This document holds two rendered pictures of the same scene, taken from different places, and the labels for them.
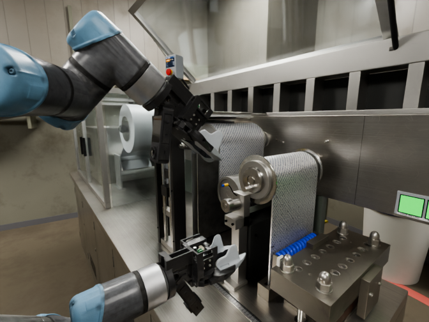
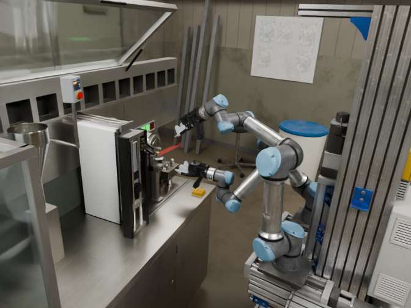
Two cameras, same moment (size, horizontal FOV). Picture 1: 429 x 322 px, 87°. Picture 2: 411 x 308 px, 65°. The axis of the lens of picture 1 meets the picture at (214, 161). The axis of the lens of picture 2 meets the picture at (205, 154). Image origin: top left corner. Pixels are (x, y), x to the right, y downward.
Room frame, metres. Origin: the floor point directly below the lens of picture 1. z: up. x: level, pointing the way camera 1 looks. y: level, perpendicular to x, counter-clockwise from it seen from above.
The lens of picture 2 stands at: (1.27, 1.60, 1.94)
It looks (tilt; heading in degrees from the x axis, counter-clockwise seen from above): 22 degrees down; 240
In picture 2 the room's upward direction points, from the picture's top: 3 degrees clockwise
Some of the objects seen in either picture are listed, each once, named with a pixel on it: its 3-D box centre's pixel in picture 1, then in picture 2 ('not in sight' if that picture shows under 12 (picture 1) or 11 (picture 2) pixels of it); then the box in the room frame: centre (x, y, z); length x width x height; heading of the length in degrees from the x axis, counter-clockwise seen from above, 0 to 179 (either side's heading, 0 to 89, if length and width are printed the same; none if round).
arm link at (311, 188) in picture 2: not in sight; (315, 195); (-0.19, 0.41, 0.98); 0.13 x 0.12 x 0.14; 79
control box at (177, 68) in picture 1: (173, 67); (73, 89); (1.10, 0.19, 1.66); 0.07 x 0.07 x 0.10; 54
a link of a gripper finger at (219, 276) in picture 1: (216, 271); not in sight; (0.45, -0.01, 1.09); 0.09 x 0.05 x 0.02; 119
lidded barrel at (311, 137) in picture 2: not in sight; (299, 153); (-1.81, -1.31, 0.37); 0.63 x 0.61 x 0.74; 120
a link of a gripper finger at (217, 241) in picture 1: (218, 245); (181, 168); (0.52, -0.01, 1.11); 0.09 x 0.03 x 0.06; 137
